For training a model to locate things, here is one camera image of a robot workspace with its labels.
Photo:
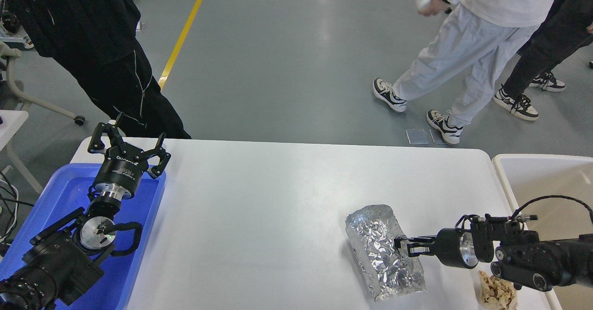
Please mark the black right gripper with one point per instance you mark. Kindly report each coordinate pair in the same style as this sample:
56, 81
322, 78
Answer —
452, 246

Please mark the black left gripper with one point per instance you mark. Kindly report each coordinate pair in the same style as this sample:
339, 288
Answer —
118, 172

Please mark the aluminium foil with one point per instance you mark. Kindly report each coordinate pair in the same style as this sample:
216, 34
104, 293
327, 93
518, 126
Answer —
372, 231

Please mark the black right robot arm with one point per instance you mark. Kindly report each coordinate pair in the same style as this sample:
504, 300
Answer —
516, 255

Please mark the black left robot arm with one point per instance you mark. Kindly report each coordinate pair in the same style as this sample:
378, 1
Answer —
65, 258

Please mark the blue plastic tray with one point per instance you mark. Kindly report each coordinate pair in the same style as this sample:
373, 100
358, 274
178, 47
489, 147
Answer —
66, 191

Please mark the crumpled brown paper ball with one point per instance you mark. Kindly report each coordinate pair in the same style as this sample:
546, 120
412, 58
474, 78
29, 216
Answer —
496, 294

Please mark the left floor metal plate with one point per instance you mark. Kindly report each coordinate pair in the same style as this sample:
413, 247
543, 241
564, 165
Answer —
417, 137

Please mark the floor metal plate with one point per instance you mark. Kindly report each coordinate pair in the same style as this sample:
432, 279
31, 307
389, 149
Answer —
417, 137
437, 137

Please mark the right floor metal plate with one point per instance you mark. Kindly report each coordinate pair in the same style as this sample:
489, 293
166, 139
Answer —
437, 137

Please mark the person in black jacket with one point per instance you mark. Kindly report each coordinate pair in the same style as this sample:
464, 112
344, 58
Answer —
95, 41

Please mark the white side table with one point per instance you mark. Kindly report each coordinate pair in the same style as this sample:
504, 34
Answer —
11, 122

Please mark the beige plastic bin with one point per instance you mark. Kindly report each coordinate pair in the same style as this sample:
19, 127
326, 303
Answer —
560, 180

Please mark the person in white clothes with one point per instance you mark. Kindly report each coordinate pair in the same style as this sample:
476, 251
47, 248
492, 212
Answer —
479, 35

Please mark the person in black trousers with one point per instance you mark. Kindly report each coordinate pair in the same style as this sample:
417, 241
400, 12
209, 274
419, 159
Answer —
558, 38

